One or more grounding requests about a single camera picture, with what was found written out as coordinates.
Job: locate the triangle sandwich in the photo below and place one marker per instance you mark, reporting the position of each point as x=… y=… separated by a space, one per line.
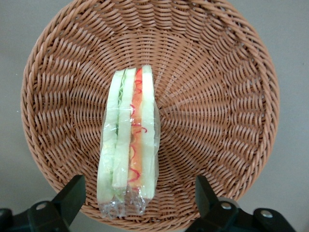
x=125 y=135

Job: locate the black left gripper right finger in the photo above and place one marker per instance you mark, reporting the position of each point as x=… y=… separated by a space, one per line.
x=207 y=205

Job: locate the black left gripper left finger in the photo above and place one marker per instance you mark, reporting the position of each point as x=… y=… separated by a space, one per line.
x=70 y=195

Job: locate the round brown wicker basket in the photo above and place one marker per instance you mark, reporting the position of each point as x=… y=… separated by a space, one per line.
x=205 y=108

